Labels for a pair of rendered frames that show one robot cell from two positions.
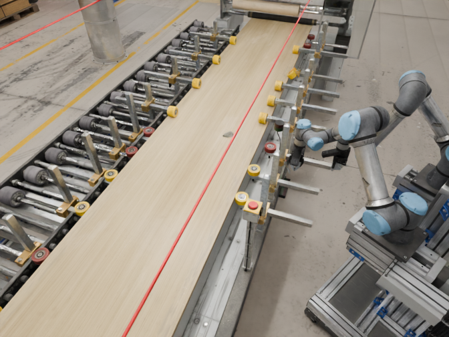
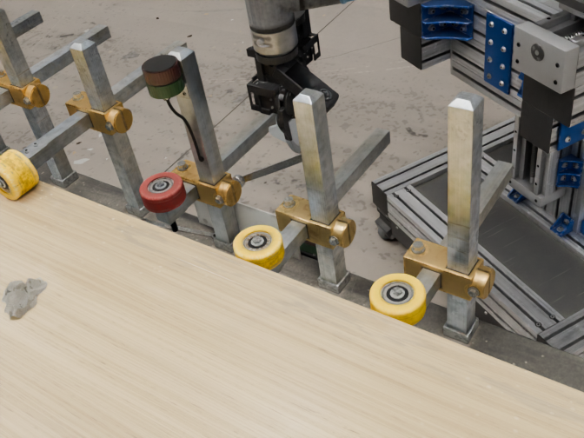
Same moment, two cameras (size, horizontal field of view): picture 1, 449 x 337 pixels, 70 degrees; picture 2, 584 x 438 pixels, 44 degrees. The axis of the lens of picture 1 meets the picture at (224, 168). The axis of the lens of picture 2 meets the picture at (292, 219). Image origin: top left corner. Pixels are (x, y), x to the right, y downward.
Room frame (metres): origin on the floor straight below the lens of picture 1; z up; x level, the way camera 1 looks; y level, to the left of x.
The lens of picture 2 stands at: (1.11, 0.60, 1.68)
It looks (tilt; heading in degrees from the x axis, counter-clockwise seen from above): 41 degrees down; 291
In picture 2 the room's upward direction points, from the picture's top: 10 degrees counter-clockwise
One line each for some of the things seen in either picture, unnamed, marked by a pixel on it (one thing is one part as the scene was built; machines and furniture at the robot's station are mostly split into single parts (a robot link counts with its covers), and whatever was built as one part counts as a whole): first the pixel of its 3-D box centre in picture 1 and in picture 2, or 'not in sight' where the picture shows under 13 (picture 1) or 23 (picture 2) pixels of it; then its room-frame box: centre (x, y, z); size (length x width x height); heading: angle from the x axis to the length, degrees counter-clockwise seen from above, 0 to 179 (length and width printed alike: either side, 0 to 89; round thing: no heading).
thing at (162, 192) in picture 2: (269, 152); (168, 207); (1.69, -0.31, 0.85); 0.08 x 0.08 x 0.11
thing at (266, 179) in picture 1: (262, 206); (462, 234); (1.15, -0.21, 0.92); 0.03 x 0.03 x 0.48; 70
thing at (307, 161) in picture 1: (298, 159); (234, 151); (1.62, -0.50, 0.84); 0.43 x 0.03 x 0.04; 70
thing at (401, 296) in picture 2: (241, 202); (398, 316); (1.23, -0.10, 0.85); 0.08 x 0.08 x 0.11
